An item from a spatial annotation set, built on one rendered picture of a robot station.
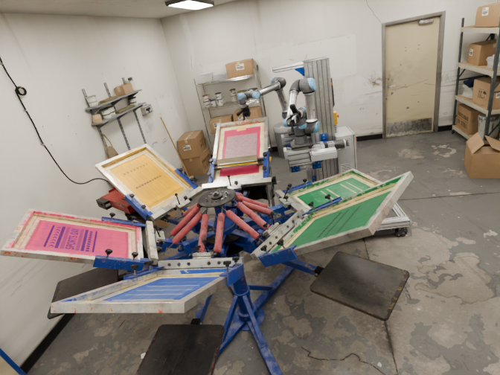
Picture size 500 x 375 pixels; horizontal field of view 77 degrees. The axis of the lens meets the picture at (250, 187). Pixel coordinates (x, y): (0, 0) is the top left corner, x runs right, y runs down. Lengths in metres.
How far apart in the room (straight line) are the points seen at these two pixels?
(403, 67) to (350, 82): 0.96
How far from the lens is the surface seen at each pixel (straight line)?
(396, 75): 6.91
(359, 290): 2.00
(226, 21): 6.76
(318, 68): 3.42
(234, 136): 3.47
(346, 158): 3.65
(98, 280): 2.72
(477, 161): 5.35
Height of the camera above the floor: 2.36
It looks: 25 degrees down
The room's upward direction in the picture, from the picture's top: 12 degrees counter-clockwise
